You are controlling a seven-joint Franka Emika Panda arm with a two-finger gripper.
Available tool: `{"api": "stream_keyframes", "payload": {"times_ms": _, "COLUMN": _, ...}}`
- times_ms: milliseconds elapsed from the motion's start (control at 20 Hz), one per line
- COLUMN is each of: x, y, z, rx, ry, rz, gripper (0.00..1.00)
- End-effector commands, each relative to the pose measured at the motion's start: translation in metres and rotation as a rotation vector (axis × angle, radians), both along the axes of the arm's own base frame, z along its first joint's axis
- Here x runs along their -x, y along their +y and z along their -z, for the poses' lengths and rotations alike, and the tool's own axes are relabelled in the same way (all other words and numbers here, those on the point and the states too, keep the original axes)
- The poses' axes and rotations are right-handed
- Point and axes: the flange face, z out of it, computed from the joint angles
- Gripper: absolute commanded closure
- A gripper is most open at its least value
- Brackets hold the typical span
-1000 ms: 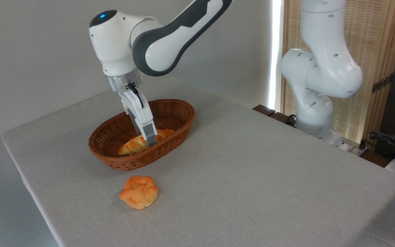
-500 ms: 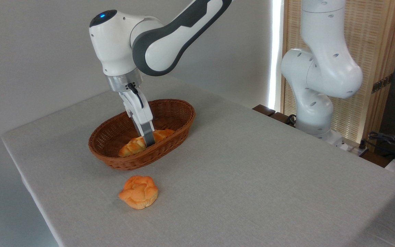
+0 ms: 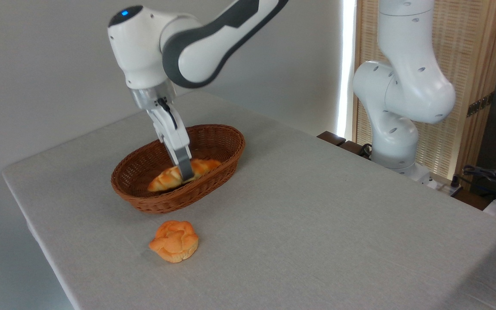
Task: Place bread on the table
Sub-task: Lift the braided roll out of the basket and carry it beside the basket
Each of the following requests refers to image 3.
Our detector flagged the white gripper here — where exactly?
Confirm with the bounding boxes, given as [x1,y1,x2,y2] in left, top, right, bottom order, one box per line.
[147,98,195,181]

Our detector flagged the long braided bread loaf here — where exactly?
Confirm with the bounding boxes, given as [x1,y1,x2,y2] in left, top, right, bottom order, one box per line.
[147,158,222,192]

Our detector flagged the round knotted bread roll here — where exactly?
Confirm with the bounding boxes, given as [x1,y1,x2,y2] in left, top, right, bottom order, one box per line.
[149,220,199,264]

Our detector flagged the brown oval wicker basket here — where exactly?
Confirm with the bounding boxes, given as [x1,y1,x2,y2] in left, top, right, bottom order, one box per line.
[111,124,246,214]

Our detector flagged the grey tablecloth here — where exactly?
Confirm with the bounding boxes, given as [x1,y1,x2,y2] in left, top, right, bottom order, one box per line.
[2,90,496,310]

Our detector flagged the black screen hinge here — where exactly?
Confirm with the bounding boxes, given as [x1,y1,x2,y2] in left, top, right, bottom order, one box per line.
[467,92,495,118]

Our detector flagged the wooden slatted folding screen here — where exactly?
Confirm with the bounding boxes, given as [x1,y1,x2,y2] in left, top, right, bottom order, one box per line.
[353,0,496,190]

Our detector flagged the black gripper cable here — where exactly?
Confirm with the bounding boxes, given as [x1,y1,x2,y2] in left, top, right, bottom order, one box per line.
[158,98,178,130]

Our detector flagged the bundle of black cables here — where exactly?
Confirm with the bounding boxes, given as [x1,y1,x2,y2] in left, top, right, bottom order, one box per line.
[462,165,496,204]

